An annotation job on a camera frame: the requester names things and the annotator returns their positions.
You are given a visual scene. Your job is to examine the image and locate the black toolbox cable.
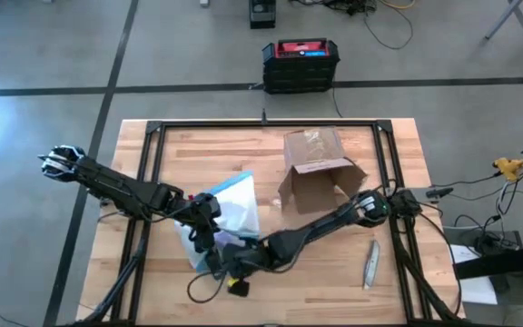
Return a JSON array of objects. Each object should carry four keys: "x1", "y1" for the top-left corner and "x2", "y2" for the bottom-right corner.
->
[{"x1": 331, "y1": 76, "x2": 345, "y2": 119}]

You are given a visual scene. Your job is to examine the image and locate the grey table leg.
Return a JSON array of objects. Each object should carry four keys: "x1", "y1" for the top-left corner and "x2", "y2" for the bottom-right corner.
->
[{"x1": 484, "y1": 0, "x2": 523, "y2": 42}]

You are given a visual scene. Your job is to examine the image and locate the silver utility knife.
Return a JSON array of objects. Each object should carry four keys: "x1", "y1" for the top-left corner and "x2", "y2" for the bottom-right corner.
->
[{"x1": 361, "y1": 239, "x2": 381, "y2": 291}]

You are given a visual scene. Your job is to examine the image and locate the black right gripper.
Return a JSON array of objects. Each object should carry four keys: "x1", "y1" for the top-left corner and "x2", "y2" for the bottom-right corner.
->
[{"x1": 221, "y1": 243, "x2": 271, "y2": 299}]

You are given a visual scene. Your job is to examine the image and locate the black side cable bundle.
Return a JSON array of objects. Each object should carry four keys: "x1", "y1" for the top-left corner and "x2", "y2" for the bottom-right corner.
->
[{"x1": 442, "y1": 179, "x2": 523, "y2": 251}]

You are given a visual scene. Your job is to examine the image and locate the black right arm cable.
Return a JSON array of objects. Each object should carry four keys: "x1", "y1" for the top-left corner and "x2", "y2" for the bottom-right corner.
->
[{"x1": 185, "y1": 267, "x2": 230, "y2": 304}]

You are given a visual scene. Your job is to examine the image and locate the white mesh blue-zipper bag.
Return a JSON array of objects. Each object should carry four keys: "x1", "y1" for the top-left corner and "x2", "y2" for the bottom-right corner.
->
[{"x1": 173, "y1": 170, "x2": 262, "y2": 274}]

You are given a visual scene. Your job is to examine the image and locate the small black floor case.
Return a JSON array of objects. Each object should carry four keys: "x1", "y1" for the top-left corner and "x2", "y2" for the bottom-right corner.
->
[{"x1": 248, "y1": 0, "x2": 278, "y2": 30}]

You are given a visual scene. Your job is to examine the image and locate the brown cardboard box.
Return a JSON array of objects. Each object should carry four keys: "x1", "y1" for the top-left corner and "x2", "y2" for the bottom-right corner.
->
[{"x1": 277, "y1": 125, "x2": 369, "y2": 215}]

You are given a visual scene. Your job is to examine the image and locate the yellow floor cable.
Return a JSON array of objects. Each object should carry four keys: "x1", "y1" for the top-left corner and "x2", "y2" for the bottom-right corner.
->
[{"x1": 377, "y1": 0, "x2": 417, "y2": 11}]

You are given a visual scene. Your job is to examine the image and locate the red black toolbox stack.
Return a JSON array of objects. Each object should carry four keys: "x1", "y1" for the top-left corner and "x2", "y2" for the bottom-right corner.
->
[{"x1": 261, "y1": 37, "x2": 340, "y2": 95}]

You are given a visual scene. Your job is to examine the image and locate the black aluminium table frame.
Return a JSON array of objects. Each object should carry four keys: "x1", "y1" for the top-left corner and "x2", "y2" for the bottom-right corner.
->
[{"x1": 73, "y1": 118, "x2": 467, "y2": 327}]

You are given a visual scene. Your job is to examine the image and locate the black flat bar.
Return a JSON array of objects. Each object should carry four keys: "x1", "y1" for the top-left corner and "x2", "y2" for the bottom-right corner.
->
[{"x1": 451, "y1": 242, "x2": 523, "y2": 282}]

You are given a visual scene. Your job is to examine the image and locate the yellow plug connector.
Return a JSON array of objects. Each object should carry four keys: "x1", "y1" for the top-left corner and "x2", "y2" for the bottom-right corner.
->
[{"x1": 491, "y1": 156, "x2": 523, "y2": 183}]

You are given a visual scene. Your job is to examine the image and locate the black cable plug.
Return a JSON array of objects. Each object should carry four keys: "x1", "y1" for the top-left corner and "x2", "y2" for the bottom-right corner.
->
[{"x1": 424, "y1": 186, "x2": 454, "y2": 199}]

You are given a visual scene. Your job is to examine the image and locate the white paper sheet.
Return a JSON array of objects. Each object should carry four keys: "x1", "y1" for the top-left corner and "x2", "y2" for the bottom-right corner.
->
[{"x1": 449, "y1": 243, "x2": 499, "y2": 306}]

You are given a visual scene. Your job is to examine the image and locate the black floor cable bundle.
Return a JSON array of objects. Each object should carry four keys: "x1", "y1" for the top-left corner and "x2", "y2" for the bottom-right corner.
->
[{"x1": 288, "y1": 0, "x2": 415, "y2": 51}]

